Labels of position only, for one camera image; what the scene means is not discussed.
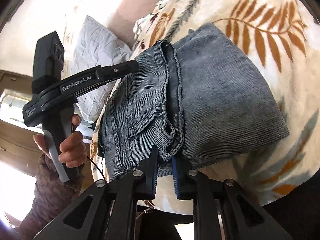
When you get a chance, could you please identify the blue denim pants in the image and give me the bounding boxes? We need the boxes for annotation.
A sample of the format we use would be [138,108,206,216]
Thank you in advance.
[98,23,289,180]

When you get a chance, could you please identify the brown-sleeved left forearm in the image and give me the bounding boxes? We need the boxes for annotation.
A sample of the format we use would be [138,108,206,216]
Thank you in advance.
[16,154,84,239]

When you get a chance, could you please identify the person's left hand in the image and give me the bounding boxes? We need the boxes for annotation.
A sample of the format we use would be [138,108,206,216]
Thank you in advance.
[32,113,89,169]

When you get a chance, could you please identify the grey quilted pillow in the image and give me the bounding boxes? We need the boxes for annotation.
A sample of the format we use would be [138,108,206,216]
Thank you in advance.
[67,16,132,124]

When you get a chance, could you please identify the pink bed headboard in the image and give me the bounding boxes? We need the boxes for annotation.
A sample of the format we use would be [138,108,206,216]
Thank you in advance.
[106,0,158,48]

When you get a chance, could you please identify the leaf-patterned beige blanket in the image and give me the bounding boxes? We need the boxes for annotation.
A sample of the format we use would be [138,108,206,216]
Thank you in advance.
[91,0,319,215]

